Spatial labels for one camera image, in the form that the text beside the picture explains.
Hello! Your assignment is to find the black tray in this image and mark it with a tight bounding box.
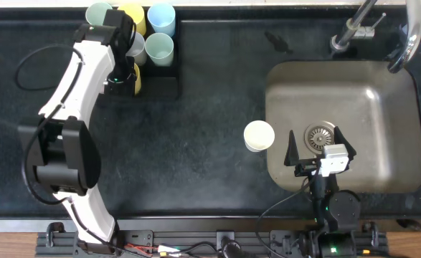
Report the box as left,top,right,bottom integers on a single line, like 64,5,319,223
95,5,181,101

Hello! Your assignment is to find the steel sink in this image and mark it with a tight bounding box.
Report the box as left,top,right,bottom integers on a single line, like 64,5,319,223
265,59,421,194

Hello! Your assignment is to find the green cup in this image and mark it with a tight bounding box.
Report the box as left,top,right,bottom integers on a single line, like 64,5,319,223
144,32,175,67
85,1,113,27

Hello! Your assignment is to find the steel tap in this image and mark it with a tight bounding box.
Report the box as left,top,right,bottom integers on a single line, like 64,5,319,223
328,0,421,75

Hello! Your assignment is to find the mounting rail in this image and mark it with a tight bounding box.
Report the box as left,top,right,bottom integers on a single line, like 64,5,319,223
36,221,390,258

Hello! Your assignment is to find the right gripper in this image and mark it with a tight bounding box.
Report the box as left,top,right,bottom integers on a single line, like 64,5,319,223
283,125,357,178

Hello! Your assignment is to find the grey cup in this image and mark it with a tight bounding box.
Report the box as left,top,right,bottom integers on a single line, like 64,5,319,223
126,32,148,67

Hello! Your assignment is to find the white cup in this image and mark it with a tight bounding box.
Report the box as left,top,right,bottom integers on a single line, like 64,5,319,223
243,120,276,153

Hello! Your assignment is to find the blue cup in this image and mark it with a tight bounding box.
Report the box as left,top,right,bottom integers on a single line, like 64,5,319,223
147,2,177,38

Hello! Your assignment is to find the yellow cup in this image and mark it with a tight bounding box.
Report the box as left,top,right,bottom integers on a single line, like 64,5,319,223
118,2,147,37
133,62,142,96

